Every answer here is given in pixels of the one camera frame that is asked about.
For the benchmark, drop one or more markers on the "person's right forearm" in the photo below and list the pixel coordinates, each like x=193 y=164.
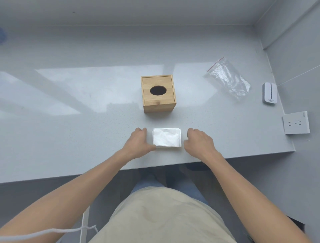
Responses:
x=255 y=192

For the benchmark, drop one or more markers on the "blue jeans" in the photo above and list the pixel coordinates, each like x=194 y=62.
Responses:
x=186 y=187

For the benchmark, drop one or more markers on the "person's left forearm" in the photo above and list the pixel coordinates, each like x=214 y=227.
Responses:
x=72 y=190

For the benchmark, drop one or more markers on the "beige shirt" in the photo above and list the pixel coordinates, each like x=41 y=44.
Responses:
x=162 y=215

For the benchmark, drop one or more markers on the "stack of white tissues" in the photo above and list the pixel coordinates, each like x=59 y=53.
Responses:
x=166 y=138

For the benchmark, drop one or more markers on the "person's right thumb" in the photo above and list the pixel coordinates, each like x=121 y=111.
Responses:
x=186 y=145

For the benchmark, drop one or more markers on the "person's left thumb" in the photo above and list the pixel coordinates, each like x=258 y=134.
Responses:
x=150 y=147

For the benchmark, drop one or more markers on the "wooden tissue box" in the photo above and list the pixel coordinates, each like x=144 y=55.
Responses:
x=158 y=100

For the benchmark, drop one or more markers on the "person's left hand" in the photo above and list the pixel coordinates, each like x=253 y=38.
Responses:
x=137 y=145

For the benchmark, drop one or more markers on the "white table leg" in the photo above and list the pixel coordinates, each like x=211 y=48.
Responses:
x=85 y=225

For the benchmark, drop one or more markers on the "white wall socket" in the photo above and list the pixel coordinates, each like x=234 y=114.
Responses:
x=296 y=122

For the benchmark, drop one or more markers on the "person's right hand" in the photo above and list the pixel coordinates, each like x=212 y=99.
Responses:
x=200 y=146

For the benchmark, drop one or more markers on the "clear plastic zip bag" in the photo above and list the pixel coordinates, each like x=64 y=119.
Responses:
x=228 y=77

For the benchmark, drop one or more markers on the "small white electronic device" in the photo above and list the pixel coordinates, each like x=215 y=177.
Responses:
x=270 y=93

